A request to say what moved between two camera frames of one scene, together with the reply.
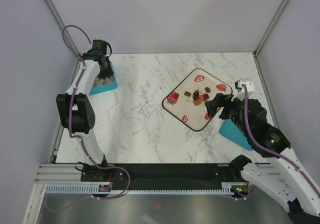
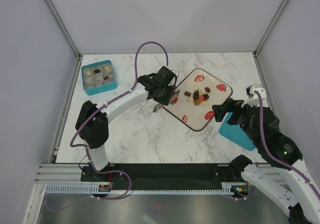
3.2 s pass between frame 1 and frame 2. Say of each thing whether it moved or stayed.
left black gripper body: moved
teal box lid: stayed
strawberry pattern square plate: stayed
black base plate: stayed
